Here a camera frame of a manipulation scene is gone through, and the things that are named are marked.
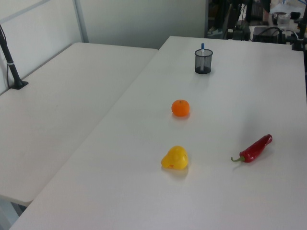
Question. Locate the red chili pepper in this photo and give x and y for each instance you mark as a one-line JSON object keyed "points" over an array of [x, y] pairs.
{"points": [[256, 147]]}

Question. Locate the clear glass jar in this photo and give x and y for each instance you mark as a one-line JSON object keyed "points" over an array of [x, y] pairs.
{"points": [[283, 21]]}

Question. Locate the black clamp camera mount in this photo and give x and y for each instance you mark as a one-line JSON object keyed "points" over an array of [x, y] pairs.
{"points": [[298, 44]]}

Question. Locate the white adjacent table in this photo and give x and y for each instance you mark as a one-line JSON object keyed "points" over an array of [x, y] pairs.
{"points": [[60, 107]]}

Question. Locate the grey shoe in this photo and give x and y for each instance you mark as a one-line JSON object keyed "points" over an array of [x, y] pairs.
{"points": [[215, 31]]}

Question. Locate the white marker pen blue cap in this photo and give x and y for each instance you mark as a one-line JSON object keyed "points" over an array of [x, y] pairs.
{"points": [[202, 46]]}

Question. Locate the black mesh pen cup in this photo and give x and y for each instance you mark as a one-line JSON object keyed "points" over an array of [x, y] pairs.
{"points": [[208, 62]]}

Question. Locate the black box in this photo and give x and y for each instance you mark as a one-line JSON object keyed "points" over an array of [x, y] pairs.
{"points": [[263, 34]]}

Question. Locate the black camera pole with base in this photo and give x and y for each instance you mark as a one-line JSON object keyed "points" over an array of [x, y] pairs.
{"points": [[12, 69]]}

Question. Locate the orange mandarin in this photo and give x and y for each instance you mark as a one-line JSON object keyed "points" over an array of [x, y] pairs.
{"points": [[180, 108]]}

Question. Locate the yellow bell pepper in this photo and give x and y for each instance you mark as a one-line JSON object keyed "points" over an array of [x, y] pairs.
{"points": [[175, 158]]}

